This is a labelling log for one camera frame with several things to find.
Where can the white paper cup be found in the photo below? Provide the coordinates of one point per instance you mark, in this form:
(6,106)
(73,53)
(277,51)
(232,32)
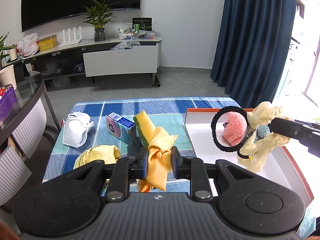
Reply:
(7,76)

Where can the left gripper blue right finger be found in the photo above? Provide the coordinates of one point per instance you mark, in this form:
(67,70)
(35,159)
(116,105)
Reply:
(197,172)

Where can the white tv cabinet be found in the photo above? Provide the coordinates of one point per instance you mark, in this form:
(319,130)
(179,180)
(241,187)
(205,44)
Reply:
(101,60)

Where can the orange yellow cloth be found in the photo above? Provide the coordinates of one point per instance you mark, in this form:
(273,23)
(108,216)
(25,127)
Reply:
(159,161)

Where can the yellow striped towel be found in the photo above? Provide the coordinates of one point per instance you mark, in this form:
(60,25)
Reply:
(108,153)

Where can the white plastic bag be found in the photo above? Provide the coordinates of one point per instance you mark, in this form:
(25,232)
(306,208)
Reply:
(28,45)

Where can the black green sign box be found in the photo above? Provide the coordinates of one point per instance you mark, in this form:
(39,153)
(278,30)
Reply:
(142,24)

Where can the dark blue curtain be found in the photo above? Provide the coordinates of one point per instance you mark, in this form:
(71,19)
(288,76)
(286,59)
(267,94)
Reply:
(252,48)

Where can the light blue fluffy slipper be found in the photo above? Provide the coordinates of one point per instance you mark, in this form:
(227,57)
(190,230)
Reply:
(262,131)

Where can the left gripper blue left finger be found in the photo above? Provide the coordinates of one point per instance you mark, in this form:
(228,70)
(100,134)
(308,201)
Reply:
(133,166)

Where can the dark grey sock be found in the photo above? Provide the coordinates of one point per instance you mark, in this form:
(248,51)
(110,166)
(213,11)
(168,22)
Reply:
(135,146)

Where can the yellow green sponge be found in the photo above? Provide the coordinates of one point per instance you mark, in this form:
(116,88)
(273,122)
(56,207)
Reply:
(145,127)

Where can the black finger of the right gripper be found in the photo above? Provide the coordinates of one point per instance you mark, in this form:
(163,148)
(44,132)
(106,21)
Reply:
(306,133)

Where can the potted plant in vase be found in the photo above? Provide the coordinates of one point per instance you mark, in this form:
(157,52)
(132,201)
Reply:
(99,15)

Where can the purple tray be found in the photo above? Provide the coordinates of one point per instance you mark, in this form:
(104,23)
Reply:
(9,102)

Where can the green leafy plant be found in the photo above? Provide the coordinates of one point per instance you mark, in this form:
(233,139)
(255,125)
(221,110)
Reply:
(4,47)

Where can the white face mask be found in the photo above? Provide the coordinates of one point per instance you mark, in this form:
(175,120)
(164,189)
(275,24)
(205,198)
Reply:
(76,129)

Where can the round dark coffee table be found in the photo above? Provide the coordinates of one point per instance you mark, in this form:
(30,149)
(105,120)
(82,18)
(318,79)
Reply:
(22,132)

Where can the pink fluffy slipper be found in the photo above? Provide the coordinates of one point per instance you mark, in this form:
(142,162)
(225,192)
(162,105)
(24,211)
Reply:
(234,128)

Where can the white wifi router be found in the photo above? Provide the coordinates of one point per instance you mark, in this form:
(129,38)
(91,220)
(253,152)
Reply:
(71,37)

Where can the blue tissue pack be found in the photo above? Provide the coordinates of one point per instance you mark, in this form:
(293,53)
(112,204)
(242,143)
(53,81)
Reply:
(120,127)

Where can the yellow box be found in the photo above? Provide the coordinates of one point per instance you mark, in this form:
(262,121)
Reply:
(48,42)

